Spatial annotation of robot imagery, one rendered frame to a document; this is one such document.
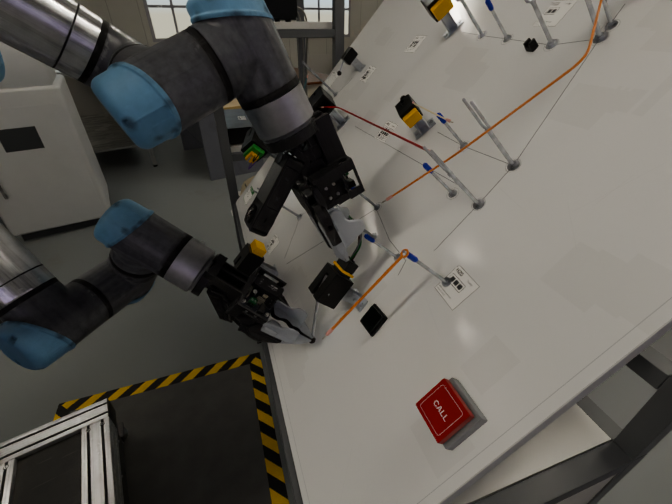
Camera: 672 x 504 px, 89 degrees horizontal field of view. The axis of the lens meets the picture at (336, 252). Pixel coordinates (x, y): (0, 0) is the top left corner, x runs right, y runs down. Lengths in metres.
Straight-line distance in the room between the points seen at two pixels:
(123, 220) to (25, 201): 2.97
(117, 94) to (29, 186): 3.10
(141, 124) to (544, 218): 0.46
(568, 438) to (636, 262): 0.49
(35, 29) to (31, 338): 0.34
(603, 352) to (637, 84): 0.34
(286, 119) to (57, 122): 2.96
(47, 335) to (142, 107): 0.32
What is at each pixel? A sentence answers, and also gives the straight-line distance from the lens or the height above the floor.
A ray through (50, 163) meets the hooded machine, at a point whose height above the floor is 0.58.
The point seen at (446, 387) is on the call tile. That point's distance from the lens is 0.44.
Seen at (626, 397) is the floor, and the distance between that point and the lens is 2.21.
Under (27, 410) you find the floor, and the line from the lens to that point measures 2.21.
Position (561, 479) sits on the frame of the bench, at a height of 0.80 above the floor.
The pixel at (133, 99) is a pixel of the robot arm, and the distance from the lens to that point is 0.38.
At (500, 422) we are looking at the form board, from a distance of 0.45.
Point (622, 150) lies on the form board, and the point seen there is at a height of 1.34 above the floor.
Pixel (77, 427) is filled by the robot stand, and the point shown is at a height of 0.23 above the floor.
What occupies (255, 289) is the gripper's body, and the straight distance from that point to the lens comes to 0.54.
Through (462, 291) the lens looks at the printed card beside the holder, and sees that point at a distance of 0.50.
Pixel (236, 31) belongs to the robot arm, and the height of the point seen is 1.46.
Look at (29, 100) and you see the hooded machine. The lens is 3.30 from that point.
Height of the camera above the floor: 1.47
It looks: 34 degrees down
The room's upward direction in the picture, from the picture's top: straight up
